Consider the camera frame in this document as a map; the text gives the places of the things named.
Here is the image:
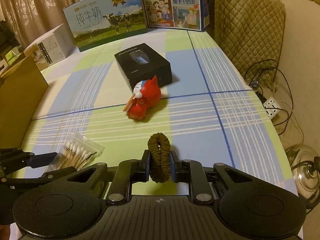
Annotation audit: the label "bag of cotton swabs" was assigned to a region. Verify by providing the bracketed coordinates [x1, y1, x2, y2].
[47, 132, 105, 172]

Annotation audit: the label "brown braided hair tie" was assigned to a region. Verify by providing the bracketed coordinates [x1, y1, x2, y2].
[147, 132, 171, 183]

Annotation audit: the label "red doraemon plush toy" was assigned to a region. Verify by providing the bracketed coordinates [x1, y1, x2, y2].
[123, 76, 161, 120]

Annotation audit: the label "black shaver box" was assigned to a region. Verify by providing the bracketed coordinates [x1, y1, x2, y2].
[114, 43, 172, 89]

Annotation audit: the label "brown cardboard box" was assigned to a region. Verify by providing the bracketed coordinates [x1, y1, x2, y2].
[0, 56, 48, 148]

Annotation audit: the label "plaid bed sheet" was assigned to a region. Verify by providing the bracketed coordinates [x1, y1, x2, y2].
[22, 29, 296, 192]

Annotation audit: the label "white power strip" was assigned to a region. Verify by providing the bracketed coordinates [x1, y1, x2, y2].
[263, 96, 281, 120]

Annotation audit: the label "steel pot with lid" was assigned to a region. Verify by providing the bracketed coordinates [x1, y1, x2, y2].
[285, 144, 319, 210]

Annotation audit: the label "white printed box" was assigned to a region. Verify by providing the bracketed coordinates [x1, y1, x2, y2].
[24, 23, 75, 70]

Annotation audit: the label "green milk carton box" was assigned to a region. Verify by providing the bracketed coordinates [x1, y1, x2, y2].
[63, 0, 148, 51]

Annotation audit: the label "quilted beige cover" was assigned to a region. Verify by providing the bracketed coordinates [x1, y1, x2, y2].
[211, 0, 285, 86]

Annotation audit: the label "blue cartoon milk box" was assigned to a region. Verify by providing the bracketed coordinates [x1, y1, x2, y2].
[143, 0, 210, 31]

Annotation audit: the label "black floor cables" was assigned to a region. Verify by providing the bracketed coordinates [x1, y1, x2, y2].
[243, 59, 304, 143]

